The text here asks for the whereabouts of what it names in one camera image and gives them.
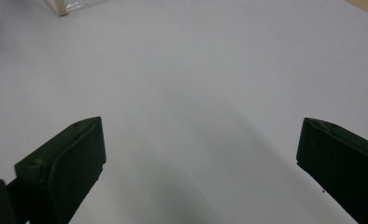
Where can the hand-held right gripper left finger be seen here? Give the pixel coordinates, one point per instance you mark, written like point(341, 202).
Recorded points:
point(67, 165)

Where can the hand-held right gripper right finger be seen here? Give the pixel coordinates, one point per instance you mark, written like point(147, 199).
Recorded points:
point(341, 161)

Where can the transparent bag with beige trim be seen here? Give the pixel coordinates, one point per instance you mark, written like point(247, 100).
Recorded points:
point(63, 5)

